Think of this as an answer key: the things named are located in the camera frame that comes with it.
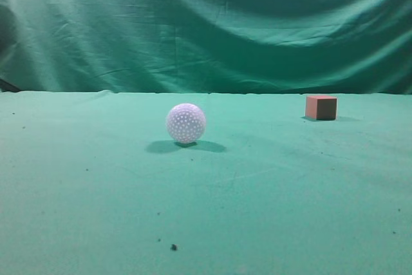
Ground pink cube block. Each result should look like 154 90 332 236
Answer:
305 95 337 120

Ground white dimpled ball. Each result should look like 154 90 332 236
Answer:
166 103 206 144

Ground green fabric backdrop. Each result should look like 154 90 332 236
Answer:
1 0 411 94

